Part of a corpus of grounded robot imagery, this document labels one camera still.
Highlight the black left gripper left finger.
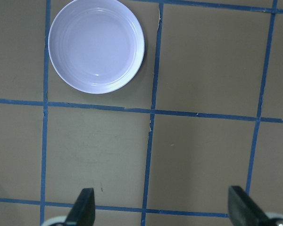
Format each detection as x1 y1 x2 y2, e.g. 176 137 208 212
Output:
64 188 95 226

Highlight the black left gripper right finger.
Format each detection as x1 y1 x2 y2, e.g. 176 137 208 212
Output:
227 186 270 226

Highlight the lavender round plate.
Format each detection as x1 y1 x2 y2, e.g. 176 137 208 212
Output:
48 0 145 94

